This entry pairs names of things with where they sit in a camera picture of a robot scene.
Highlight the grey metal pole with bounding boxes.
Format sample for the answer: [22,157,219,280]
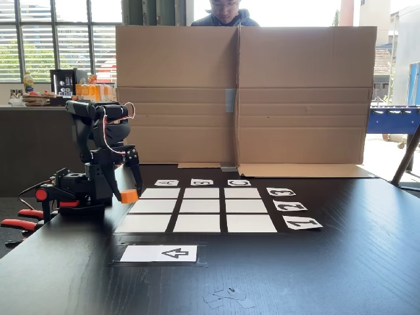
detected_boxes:
[390,123,420,187]

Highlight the dark grey counter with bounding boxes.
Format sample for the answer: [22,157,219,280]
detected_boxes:
[0,105,116,198]

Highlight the paper sheet number 1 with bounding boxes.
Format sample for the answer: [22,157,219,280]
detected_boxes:
[282,215,324,231]

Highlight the grey tape strip on cardboard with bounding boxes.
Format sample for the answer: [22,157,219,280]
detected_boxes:
[224,88,238,114]

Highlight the large brown cardboard screen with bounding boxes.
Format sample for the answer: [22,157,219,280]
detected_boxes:
[114,25,378,179]

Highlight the yellow bottle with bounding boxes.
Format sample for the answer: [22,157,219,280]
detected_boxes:
[22,71,35,94]

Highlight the clear tape scraps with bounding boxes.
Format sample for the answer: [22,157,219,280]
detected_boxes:
[202,284,257,310]

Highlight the person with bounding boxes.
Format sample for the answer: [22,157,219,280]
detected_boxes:
[190,0,261,28]

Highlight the orange juice carton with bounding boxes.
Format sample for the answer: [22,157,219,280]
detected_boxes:
[96,83,115,103]
[75,83,98,102]

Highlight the black mini fridge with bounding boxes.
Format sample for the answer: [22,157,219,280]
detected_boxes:
[49,68,88,98]

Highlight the round orange token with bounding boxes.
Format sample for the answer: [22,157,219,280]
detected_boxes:
[119,188,140,205]

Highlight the white arrow paper sheet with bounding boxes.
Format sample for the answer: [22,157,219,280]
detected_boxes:
[119,245,198,263]

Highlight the white nine-square grid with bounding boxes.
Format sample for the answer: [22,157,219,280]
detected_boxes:
[114,187,278,234]

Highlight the red-handled clamp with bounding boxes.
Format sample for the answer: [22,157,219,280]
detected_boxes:
[0,218,39,249]

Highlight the black cable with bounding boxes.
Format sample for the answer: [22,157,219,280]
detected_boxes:
[18,178,55,211]

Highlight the wooden tray with food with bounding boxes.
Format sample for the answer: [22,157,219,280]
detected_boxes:
[20,91,57,107]

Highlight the paper sheet number 2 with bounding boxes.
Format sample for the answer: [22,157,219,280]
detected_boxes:
[272,200,308,212]

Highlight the blue foosball table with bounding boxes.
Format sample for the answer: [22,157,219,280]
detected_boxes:
[365,104,420,149]

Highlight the paper sheet number 3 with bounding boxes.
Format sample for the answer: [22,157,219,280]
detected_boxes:
[266,187,297,197]

